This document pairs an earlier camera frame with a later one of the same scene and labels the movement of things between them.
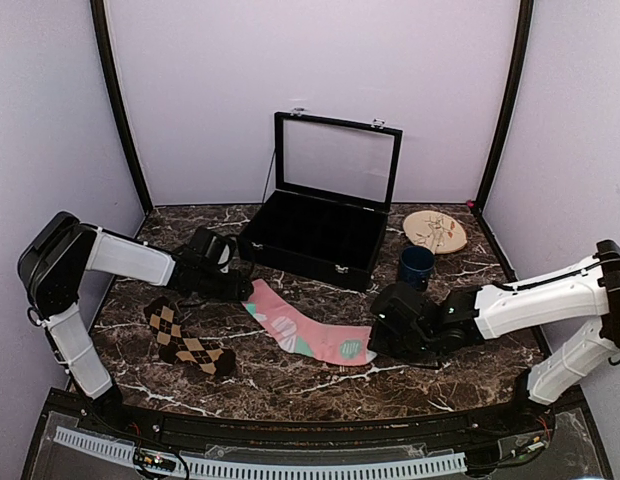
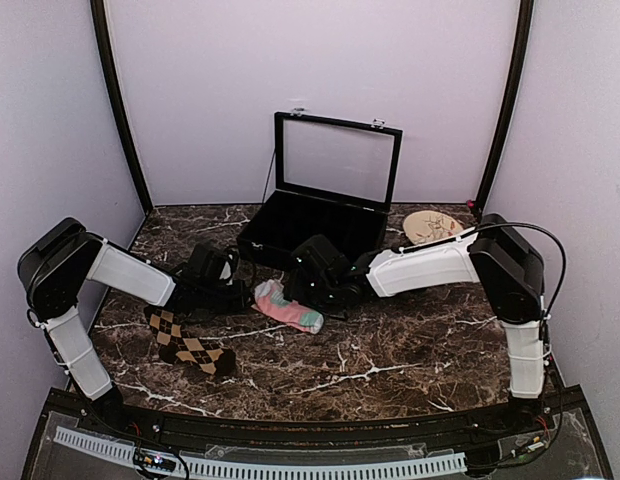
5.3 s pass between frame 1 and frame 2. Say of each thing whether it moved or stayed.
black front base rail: stayed
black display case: stayed
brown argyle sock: stayed
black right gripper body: moved
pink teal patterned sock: moved
